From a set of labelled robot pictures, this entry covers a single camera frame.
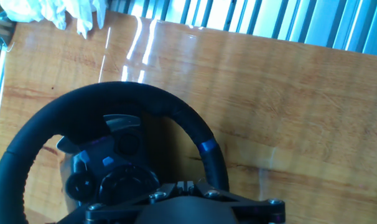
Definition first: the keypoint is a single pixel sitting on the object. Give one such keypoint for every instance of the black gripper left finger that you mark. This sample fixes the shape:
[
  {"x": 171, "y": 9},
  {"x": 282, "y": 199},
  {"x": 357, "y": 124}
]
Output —
[{"x": 120, "y": 211}]

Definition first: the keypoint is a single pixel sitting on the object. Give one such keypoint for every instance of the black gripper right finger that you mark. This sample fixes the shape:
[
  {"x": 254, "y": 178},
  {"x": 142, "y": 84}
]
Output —
[{"x": 257, "y": 208}]

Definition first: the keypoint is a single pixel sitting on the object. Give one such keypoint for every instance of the white crumpled cloth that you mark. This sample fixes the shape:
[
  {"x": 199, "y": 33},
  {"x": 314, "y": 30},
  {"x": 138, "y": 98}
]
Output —
[{"x": 51, "y": 9}]

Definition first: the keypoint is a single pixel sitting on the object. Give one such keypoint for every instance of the black racing steering wheel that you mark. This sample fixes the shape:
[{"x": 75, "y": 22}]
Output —
[{"x": 82, "y": 105}]

